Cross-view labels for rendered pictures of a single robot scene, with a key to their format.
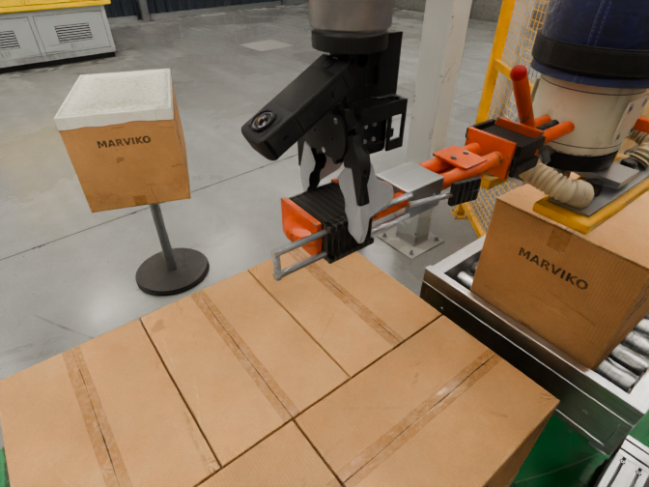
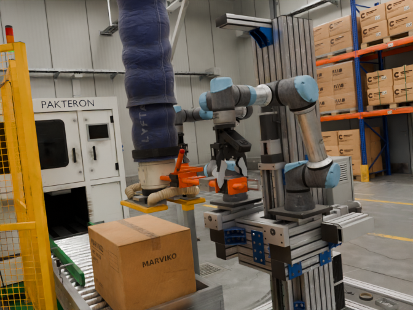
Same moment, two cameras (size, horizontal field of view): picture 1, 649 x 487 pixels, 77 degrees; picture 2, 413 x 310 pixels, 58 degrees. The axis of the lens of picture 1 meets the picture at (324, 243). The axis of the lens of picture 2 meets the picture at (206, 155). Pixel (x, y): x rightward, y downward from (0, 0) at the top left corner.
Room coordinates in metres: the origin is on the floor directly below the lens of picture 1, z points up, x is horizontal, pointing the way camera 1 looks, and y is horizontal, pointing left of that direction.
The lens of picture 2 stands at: (0.36, 1.24, 1.44)
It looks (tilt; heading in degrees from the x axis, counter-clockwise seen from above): 3 degrees down; 276
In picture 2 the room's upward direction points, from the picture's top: 6 degrees counter-clockwise
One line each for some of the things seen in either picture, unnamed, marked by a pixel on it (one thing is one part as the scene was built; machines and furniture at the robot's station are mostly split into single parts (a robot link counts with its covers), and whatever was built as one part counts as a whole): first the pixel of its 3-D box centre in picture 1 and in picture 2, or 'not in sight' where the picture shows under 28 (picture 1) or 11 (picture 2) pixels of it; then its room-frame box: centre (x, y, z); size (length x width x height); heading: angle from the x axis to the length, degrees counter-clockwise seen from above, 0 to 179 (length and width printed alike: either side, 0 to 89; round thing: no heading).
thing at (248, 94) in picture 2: not in sight; (236, 96); (0.37, -0.11, 1.57); 0.11 x 0.11 x 0.08; 52
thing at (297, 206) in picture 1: (326, 216); (230, 184); (0.42, 0.00, 1.27); 0.08 x 0.07 x 0.05; 127
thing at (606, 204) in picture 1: (607, 182); (179, 195); (0.70, -0.54, 1.16); 0.34 x 0.10 x 0.05; 127
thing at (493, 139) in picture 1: (501, 146); (183, 179); (0.62, -0.29, 1.27); 0.10 x 0.08 x 0.06; 37
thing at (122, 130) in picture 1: (133, 134); not in sight; (1.79, 0.86, 0.82); 0.60 x 0.40 x 0.40; 17
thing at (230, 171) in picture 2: not in sight; (232, 171); (0.45, -1.00, 1.20); 0.13 x 0.12 x 0.14; 139
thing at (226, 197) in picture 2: not in sight; (234, 191); (0.45, -0.99, 1.09); 0.15 x 0.15 x 0.10
